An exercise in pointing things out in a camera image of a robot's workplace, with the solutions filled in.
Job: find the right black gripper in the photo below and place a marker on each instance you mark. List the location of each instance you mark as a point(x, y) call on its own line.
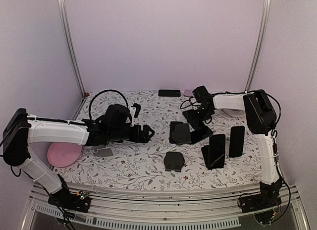
point(206, 117)

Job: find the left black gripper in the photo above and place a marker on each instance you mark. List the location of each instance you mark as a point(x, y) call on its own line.
point(144, 138)

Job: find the black stand wooden base front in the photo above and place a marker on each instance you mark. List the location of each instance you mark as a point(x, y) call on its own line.
point(174, 161)

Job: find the black phone front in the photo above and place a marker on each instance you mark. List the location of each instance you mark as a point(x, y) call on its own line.
point(218, 140)

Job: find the black phone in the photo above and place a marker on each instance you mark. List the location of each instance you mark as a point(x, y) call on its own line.
point(236, 142)
point(218, 140)
point(193, 119)
point(169, 93)

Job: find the silver phone stand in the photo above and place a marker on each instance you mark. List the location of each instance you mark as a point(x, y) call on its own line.
point(102, 152)

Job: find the black folding phone stand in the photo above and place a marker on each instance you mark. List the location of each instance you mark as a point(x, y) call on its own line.
point(206, 156)

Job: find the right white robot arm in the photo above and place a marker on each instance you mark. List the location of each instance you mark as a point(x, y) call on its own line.
point(261, 120)

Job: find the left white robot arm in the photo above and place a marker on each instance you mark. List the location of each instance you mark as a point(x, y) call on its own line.
point(26, 138)

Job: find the purple phone at back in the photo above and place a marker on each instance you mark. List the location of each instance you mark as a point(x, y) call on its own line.
point(188, 93)

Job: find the blue phone under stand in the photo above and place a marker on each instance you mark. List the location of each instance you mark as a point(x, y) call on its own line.
point(172, 128)

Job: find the white patterned plate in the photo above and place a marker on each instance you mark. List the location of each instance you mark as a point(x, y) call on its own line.
point(234, 113)

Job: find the floral table mat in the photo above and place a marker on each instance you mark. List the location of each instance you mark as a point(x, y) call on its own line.
point(136, 166)

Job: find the pink bowl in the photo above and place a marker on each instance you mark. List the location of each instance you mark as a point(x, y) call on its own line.
point(61, 155)

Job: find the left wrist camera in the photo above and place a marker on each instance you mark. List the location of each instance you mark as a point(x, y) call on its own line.
point(134, 111)

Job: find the front aluminium rail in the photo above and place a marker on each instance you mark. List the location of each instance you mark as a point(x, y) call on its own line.
point(217, 209)

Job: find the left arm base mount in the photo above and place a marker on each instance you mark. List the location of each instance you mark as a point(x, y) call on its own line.
point(79, 201)

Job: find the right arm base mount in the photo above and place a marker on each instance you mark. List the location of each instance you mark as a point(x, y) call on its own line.
point(269, 196)

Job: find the right aluminium frame post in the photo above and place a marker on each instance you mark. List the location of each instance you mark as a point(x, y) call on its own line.
point(259, 44)

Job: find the aluminium frame post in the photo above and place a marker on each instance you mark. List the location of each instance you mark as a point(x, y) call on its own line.
point(259, 44)
point(71, 51)

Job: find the left aluminium frame post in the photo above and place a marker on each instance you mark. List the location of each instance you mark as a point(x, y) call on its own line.
point(71, 51)

